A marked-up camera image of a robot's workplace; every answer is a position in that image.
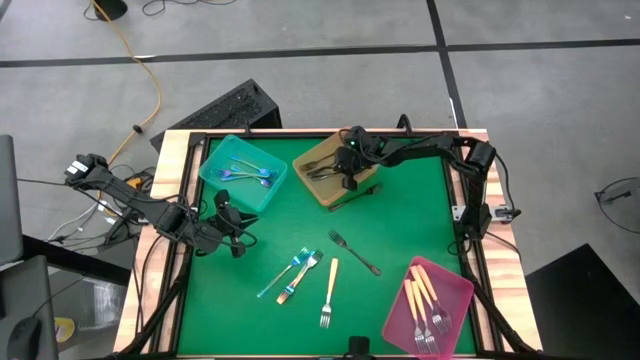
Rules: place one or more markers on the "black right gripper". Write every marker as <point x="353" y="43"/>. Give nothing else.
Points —
<point x="355" y="155"/>

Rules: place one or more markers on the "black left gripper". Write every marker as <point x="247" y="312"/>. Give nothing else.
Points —
<point x="222" y="225"/>

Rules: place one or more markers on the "silver fork bottom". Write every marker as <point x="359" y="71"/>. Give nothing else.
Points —
<point x="325" y="177"/>

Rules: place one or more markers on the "black metal fork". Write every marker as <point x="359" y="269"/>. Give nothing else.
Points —
<point x="355" y="253"/>
<point x="356" y="196"/>
<point x="320" y="172"/>
<point x="315" y="165"/>

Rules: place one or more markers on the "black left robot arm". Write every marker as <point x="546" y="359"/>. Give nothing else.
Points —
<point x="125" y="195"/>

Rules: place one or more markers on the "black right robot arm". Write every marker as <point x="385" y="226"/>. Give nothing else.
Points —
<point x="425" y="147"/>

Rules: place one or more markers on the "teal translucent plastic bin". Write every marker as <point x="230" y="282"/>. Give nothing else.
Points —
<point x="215" y="190"/>

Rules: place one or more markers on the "orange translucent plastic bin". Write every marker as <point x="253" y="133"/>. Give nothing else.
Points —
<point x="325" y="195"/>

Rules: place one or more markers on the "black support strut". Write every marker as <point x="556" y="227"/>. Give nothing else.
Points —
<point x="492" y="305"/>
<point x="165" y="300"/>

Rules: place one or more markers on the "black perforated computer case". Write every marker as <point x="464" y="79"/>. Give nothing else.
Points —
<point x="225" y="110"/>

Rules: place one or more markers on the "dark rounded object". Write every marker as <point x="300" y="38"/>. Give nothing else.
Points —
<point x="359" y="348"/>

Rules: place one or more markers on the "pink translucent plastic bin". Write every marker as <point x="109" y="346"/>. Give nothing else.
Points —
<point x="455" y="300"/>

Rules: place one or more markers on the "yellow round disc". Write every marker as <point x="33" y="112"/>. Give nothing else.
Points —
<point x="65" y="331"/>

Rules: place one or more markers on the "grey flat panel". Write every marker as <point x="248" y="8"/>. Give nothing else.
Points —
<point x="10" y="200"/>

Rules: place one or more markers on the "black computer mouse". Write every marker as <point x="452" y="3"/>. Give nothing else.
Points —
<point x="22" y="340"/>

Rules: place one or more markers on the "black round stand base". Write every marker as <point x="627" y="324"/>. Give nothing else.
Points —
<point x="111" y="7"/>

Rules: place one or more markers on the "black frame clamp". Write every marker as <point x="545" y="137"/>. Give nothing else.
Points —
<point x="404" y="124"/>

